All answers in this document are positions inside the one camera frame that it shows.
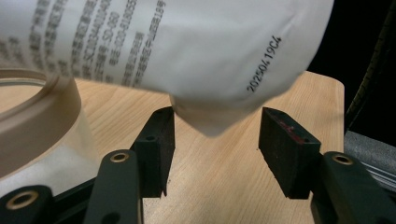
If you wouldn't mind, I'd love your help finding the clear glass jar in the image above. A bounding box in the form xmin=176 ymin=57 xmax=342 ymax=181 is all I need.
xmin=0 ymin=68 xmax=101 ymax=198

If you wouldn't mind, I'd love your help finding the white bag with blue print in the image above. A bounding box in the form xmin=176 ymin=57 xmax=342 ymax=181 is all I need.
xmin=0 ymin=0 xmax=335 ymax=138

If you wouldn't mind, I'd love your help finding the grey metal rail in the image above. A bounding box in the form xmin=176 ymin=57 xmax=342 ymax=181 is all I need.
xmin=343 ymin=130 xmax=396 ymax=191

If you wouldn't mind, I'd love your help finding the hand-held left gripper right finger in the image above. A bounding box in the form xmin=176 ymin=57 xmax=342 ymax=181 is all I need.
xmin=257 ymin=106 xmax=322 ymax=200

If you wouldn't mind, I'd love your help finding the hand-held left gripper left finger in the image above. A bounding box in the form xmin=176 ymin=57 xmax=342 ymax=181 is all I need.
xmin=133 ymin=105 xmax=177 ymax=199

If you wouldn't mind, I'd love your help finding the dark textured strap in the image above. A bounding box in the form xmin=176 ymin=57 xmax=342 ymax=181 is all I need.
xmin=345 ymin=0 xmax=396 ymax=126

